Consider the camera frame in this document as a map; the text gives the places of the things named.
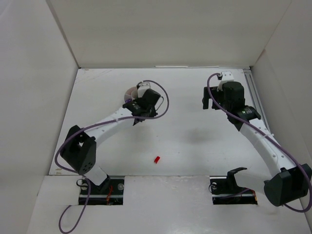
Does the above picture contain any small red lego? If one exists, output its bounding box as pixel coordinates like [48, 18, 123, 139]
[154, 156, 160, 164]

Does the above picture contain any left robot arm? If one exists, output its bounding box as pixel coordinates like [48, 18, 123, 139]
[60, 88, 162, 191]

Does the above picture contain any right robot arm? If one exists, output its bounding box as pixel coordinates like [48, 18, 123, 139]
[202, 81, 312, 207]

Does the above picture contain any white divided round container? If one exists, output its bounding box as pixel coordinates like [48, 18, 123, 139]
[124, 86, 137, 101]

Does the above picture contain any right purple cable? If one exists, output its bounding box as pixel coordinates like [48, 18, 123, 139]
[207, 72, 312, 213]

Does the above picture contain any purple cable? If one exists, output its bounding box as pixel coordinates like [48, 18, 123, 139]
[55, 79, 170, 234]
[207, 72, 312, 213]

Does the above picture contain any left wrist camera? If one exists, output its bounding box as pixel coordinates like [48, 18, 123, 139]
[136, 81, 151, 98]

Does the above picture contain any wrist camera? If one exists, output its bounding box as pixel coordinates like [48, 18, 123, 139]
[136, 81, 151, 98]
[217, 71, 234, 91]

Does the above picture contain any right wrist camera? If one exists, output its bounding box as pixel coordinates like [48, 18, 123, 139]
[217, 71, 234, 91]

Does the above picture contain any aluminium rail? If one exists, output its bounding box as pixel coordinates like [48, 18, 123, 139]
[243, 69, 271, 131]

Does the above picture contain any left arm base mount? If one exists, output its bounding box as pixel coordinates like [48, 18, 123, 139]
[76, 176, 125, 206]

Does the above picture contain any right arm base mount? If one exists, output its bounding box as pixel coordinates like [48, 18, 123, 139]
[208, 167, 258, 205]

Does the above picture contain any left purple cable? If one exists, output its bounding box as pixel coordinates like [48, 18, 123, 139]
[55, 79, 170, 234]

